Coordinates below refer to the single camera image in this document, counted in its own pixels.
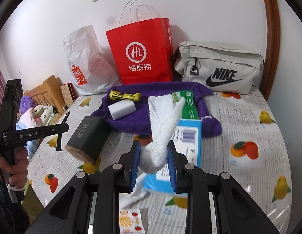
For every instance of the dark green gold box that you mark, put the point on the dark green gold box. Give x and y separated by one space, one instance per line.
88 139

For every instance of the white sponge block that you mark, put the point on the white sponge block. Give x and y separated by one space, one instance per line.
121 109

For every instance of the grey Nike waist bag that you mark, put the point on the grey Nike waist bag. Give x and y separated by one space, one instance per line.
219 66

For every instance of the purple towel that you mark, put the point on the purple towel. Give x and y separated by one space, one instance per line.
138 122

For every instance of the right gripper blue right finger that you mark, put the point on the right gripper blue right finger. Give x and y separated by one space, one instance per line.
176 162

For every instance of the white Miniso plastic bag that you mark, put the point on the white Miniso plastic bag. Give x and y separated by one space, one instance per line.
91 72

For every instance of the brown wooden door frame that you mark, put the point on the brown wooden door frame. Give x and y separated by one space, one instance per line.
272 47

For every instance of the fruit print tablecloth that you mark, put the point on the fruit print tablecloth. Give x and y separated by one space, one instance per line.
252 152

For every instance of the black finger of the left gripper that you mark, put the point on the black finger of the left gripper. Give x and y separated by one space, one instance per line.
57 129

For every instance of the person's left hand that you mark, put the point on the person's left hand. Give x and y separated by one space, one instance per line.
19 170

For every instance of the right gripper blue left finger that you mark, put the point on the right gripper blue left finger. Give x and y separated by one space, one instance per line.
131 166

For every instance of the white knit cloth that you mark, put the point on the white knit cloth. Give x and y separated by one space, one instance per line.
163 136

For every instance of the yellow black Adidas pouch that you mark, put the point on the yellow black Adidas pouch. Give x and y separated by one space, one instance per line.
116 95

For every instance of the wooden bed headboard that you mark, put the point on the wooden bed headboard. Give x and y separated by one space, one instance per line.
48 94

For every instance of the white plush toy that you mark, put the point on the white plush toy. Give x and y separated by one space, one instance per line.
44 114

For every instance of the purple plush toy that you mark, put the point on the purple plush toy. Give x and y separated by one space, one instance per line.
26 103

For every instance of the red Haidilao paper bag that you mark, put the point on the red Haidilao paper bag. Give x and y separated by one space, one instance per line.
143 51

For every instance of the dark green wipes packet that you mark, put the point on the dark green wipes packet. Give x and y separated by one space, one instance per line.
189 110

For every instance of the brown patterned box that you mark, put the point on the brown patterned box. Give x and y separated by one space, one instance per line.
69 93

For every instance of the orange fruit print packet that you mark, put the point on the orange fruit print packet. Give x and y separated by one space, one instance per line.
130 221

